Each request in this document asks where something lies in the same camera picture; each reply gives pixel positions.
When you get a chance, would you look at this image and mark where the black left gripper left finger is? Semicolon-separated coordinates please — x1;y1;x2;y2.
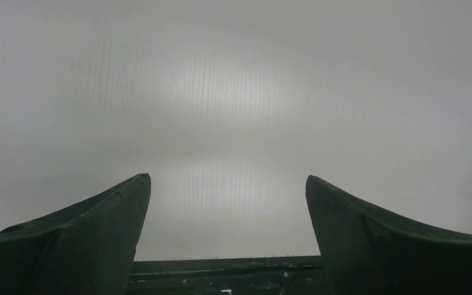
0;173;151;294

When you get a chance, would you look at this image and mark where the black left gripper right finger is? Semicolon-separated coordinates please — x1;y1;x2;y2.
305;176;472;294

